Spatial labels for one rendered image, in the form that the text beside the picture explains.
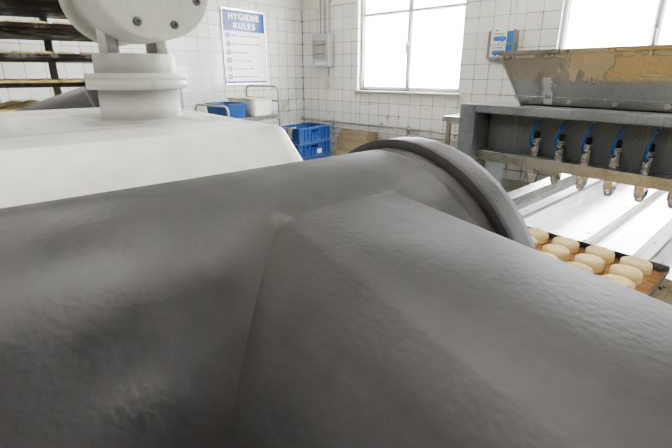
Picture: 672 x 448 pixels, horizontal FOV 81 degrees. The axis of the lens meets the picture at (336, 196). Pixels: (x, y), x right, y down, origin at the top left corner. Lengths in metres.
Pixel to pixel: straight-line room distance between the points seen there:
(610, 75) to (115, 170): 1.06
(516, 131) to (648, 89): 0.31
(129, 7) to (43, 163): 0.10
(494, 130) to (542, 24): 3.18
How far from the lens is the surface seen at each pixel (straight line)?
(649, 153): 1.12
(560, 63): 1.16
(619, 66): 1.12
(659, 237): 1.19
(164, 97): 0.30
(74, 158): 0.20
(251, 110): 4.62
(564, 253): 0.91
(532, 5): 4.46
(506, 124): 1.26
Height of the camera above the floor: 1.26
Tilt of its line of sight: 17 degrees down
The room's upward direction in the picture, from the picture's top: straight up
